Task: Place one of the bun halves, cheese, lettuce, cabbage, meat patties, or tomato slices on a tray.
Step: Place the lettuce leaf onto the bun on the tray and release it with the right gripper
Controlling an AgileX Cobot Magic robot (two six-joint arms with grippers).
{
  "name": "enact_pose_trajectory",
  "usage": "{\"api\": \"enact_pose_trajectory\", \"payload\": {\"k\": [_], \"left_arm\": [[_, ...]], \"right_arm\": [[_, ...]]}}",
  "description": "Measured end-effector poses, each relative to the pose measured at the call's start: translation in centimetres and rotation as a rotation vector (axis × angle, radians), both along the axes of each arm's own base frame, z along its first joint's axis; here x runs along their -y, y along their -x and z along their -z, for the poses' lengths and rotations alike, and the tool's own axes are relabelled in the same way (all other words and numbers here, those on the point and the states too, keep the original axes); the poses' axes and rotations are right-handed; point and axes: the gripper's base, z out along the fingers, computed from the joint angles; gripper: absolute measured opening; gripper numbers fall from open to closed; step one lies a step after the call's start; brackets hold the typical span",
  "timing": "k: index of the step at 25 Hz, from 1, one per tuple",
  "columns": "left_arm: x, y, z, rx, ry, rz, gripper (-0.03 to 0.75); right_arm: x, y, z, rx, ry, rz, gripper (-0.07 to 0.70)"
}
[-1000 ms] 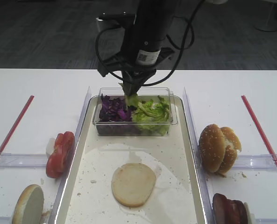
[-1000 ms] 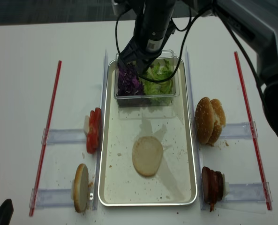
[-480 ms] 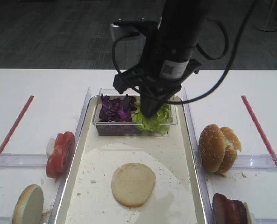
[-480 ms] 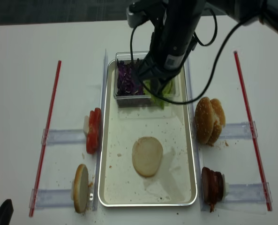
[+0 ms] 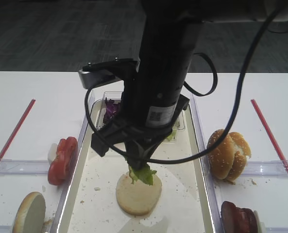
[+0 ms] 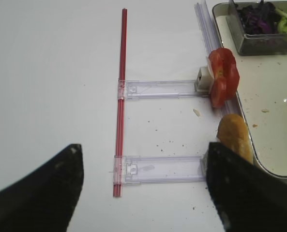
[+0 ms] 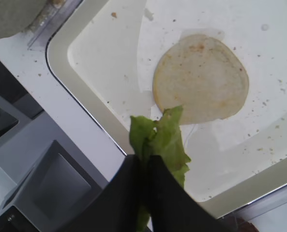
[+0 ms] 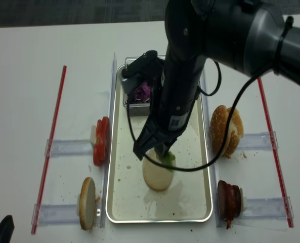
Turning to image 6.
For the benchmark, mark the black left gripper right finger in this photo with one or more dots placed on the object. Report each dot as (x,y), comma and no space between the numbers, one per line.
(246,198)

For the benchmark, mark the white tomato pusher block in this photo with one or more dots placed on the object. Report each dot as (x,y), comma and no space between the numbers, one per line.
(204,81)

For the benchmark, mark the clear upper left divider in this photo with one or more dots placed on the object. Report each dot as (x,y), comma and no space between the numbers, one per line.
(136,90)

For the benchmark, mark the left bun half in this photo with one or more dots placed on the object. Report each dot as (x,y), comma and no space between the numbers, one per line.
(233,133)

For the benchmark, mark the metal baking tray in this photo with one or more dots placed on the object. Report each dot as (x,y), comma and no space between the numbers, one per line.
(262,94)

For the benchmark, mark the clear plastic salad container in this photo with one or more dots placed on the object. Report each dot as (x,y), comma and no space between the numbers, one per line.
(255,45)

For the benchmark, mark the purple cabbage leaves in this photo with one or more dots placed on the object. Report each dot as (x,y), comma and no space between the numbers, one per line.
(259,19)

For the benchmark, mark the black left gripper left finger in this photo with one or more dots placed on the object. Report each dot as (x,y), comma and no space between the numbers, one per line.
(44,200)

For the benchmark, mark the clear left tray rail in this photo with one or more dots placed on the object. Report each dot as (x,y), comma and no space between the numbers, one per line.
(212,42)

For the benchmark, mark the red left rail strip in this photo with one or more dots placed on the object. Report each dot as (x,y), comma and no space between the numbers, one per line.
(120,110)

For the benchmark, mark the clear divider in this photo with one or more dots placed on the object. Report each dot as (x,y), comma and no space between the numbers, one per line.
(136,90)
(131,170)

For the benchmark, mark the clear lower left divider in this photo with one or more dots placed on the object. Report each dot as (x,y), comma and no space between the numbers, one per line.
(131,170)

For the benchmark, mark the red tomato slices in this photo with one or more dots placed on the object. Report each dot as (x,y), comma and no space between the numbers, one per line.
(226,76)

